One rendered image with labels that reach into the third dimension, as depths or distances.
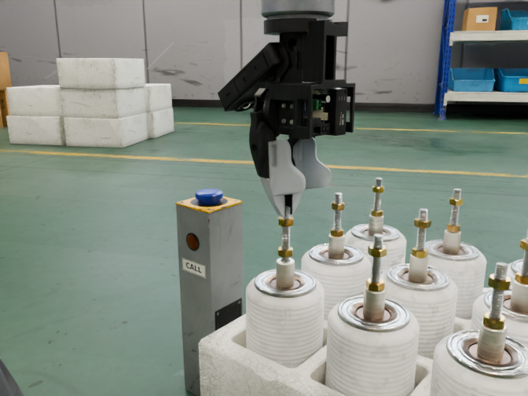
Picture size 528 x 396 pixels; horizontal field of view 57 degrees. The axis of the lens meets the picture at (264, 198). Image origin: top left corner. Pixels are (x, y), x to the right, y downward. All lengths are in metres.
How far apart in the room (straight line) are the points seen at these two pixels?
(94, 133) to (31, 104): 0.48
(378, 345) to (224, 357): 0.19
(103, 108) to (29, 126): 0.55
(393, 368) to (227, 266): 0.30
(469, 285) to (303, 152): 0.31
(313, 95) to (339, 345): 0.26
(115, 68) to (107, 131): 0.39
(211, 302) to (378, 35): 5.12
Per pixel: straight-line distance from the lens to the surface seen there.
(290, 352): 0.60
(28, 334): 1.09
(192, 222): 0.70
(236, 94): 0.57
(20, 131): 3.60
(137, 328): 1.04
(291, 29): 0.50
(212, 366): 0.63
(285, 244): 0.58
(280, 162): 0.53
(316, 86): 0.48
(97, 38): 6.69
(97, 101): 3.25
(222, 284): 0.73
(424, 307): 0.61
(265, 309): 0.58
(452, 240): 0.74
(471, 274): 0.72
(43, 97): 3.48
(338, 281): 0.66
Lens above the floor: 0.51
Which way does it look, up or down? 15 degrees down
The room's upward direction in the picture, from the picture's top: straight up
